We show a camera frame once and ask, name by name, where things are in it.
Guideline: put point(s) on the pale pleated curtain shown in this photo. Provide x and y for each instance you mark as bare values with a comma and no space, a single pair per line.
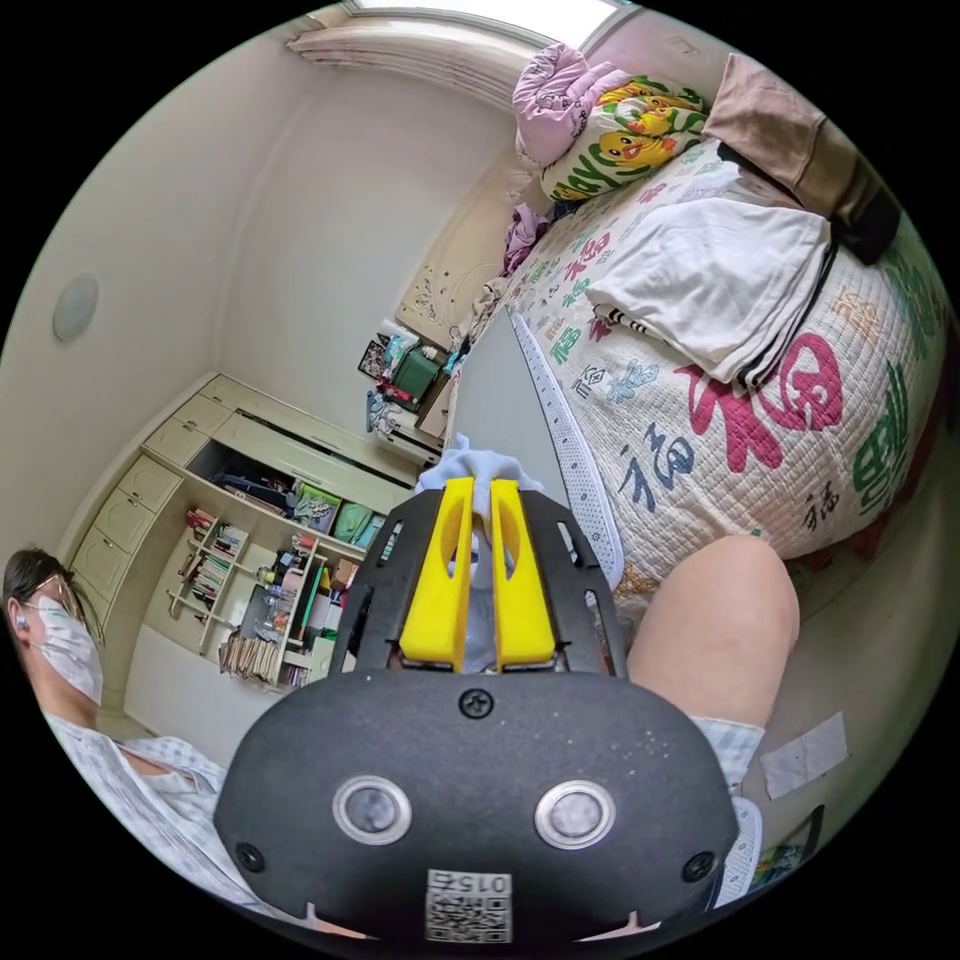
405,56

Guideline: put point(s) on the bed with printed quilt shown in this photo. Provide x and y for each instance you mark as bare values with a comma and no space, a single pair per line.
675,480

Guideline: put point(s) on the rolled pink blanket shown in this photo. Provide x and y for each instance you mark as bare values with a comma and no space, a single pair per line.
555,94

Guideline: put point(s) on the pile of clothes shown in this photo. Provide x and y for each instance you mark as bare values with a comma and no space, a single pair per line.
712,292

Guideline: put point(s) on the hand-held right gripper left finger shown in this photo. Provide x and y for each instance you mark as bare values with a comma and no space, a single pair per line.
439,585

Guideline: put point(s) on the purple cloth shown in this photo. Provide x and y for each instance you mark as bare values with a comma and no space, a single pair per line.
525,234

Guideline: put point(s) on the pillow with yellow duck print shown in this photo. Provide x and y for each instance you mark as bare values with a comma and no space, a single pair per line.
637,146

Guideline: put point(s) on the round ceiling lamp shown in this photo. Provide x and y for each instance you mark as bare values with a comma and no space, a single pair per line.
75,307

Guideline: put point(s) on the cream cupboard with open shelves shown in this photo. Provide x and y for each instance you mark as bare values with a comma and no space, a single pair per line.
225,525

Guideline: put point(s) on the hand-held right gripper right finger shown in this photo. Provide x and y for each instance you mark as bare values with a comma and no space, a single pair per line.
521,592

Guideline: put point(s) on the person's body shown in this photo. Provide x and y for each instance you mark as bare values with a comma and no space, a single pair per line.
712,622

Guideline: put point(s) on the light blue lettered long sleeve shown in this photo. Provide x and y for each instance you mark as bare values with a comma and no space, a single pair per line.
480,463

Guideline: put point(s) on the cluttered bedside table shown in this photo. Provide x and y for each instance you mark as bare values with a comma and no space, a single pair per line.
411,382

